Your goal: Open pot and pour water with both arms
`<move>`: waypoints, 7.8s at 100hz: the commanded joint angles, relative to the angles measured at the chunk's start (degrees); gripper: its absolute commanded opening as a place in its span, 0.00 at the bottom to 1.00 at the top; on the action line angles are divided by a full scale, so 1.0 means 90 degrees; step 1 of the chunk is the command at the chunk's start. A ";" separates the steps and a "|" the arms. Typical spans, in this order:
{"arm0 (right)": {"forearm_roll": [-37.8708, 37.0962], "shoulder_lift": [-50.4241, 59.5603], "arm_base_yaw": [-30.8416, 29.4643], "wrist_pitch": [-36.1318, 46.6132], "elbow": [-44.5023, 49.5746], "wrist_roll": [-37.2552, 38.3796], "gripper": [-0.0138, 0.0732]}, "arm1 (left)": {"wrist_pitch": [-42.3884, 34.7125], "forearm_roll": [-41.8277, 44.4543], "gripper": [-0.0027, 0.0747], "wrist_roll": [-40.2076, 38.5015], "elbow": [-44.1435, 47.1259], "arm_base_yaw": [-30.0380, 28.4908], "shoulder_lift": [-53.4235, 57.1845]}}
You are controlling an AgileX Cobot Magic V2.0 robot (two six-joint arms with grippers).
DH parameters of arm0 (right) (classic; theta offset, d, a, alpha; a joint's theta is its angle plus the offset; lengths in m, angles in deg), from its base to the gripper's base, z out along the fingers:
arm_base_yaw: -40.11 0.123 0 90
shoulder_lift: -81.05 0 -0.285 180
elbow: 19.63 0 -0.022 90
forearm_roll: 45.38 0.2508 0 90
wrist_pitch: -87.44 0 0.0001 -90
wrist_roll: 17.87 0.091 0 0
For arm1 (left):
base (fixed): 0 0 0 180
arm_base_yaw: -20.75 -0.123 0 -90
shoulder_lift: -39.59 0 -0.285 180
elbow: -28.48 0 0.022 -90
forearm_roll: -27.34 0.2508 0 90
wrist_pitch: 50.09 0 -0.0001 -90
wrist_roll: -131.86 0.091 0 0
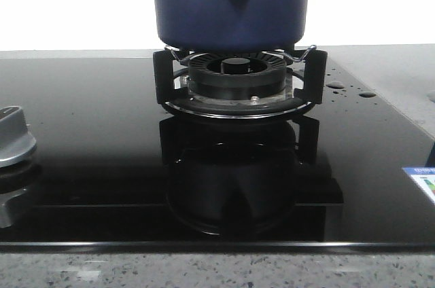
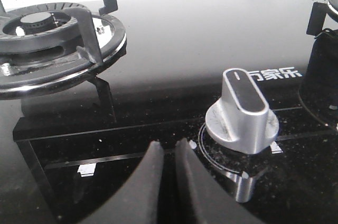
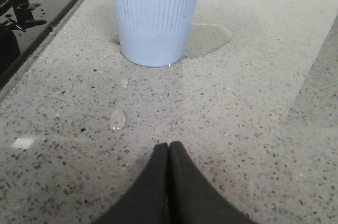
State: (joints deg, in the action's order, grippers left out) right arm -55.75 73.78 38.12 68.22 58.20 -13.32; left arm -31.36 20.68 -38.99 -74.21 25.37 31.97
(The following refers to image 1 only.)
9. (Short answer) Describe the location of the blue energy label sticker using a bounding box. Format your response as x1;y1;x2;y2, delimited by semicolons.
402;166;435;204

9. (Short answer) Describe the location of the black pot support grate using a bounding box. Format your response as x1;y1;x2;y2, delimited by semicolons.
153;46;328;120

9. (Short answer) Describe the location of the black glass gas cooktop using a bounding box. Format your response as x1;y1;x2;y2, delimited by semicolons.
1;57;434;253

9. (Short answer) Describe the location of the silver stove control knob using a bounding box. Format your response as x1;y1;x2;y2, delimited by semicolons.
1;106;37;168

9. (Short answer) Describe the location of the black gas burner head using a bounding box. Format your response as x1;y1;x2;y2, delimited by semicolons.
187;52;287;106

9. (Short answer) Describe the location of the dark blue cooking pot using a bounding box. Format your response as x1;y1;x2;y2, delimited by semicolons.
154;0;308;52

